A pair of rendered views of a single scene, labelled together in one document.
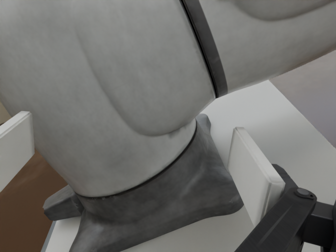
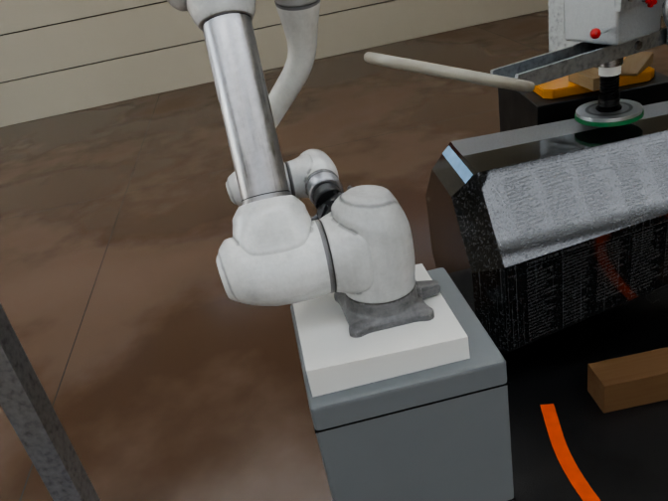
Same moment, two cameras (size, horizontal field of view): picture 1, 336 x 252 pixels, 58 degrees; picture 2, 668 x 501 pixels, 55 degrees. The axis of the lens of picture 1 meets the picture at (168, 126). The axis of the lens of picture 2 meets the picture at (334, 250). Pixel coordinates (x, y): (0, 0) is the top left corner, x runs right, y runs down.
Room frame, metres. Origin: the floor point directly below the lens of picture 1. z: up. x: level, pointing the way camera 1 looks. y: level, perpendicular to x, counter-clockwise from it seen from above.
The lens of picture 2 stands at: (1.42, -0.30, 1.64)
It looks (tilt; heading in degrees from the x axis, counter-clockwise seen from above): 28 degrees down; 167
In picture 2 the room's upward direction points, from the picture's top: 11 degrees counter-clockwise
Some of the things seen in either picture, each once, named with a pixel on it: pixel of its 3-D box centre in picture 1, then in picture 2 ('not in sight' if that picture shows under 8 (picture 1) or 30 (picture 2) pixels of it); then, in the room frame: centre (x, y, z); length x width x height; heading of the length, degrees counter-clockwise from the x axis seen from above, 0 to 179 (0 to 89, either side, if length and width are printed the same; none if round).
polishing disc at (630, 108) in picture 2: not in sight; (608, 109); (-0.38, 1.17, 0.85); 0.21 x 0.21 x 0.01
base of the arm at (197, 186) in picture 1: (127, 170); (389, 293); (0.30, 0.06, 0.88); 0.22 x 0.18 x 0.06; 84
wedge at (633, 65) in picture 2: not in sight; (633, 64); (-0.90, 1.72, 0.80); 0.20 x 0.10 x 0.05; 121
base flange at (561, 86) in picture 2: not in sight; (579, 72); (-1.11, 1.60, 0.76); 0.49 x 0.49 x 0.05; 75
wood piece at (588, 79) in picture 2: not in sight; (590, 78); (-0.88, 1.48, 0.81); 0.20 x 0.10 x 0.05; 173
